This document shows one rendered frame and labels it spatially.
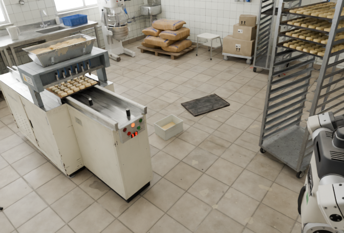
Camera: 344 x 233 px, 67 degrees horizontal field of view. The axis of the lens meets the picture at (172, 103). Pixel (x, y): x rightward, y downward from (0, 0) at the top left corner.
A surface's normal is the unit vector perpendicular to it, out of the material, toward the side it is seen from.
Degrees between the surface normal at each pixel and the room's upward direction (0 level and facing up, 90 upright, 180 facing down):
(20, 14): 90
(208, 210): 0
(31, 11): 90
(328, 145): 0
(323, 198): 30
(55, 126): 90
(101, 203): 0
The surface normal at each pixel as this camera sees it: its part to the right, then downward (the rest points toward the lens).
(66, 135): 0.74, 0.29
